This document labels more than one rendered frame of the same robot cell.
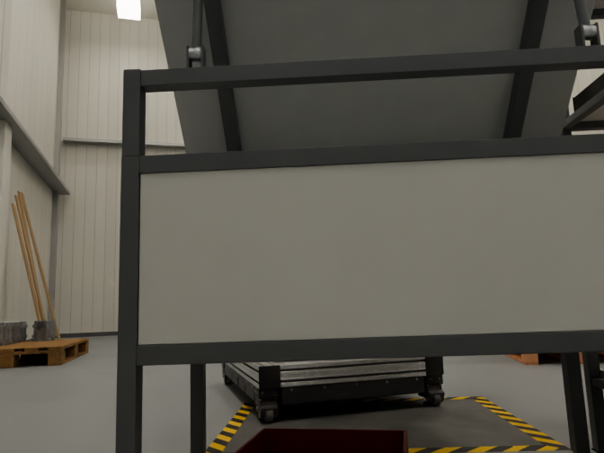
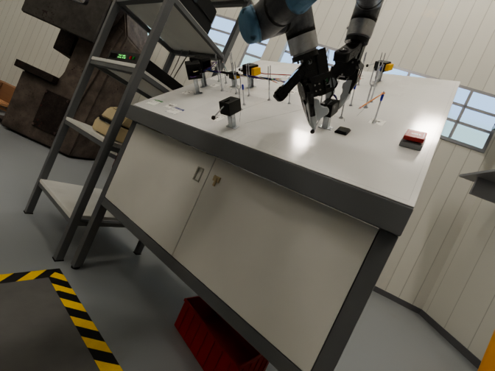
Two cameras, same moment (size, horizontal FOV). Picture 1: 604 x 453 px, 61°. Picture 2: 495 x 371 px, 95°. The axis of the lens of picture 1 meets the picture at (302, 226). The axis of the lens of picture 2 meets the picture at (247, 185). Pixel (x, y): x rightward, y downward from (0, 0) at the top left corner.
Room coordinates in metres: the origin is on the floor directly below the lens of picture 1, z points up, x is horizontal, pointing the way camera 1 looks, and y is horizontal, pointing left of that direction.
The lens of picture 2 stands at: (2.28, 0.29, 0.78)
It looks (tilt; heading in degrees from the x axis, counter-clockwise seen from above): 2 degrees down; 209
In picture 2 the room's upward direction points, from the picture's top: 25 degrees clockwise
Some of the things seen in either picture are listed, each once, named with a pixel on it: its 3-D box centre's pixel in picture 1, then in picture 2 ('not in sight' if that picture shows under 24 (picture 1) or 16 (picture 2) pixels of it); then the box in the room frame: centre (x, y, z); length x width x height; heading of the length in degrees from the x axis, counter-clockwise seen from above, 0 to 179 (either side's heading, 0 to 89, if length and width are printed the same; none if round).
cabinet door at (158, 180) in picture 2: not in sight; (153, 180); (1.61, -0.50, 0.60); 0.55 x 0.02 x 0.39; 88
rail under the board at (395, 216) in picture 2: not in sight; (217, 147); (1.64, -0.23, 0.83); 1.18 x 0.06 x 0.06; 88
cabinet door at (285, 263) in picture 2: not in sight; (253, 245); (1.64, 0.05, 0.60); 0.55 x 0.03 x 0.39; 88
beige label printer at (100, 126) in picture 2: not in sight; (131, 128); (1.46, -1.04, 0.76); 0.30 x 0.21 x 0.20; 1
